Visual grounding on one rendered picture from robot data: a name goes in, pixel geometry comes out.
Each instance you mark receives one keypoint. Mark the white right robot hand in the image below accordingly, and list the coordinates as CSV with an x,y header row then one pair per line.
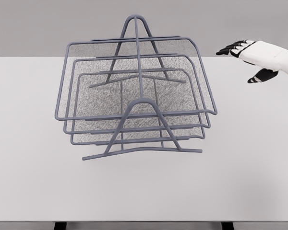
x,y
261,54

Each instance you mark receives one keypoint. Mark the large grey mesh tray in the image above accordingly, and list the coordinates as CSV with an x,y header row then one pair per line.
x,y
91,49

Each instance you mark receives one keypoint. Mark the medium grey mesh tray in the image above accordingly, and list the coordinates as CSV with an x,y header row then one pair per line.
x,y
91,126

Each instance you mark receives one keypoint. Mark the small grey mesh tray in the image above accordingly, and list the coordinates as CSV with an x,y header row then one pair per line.
x,y
91,139

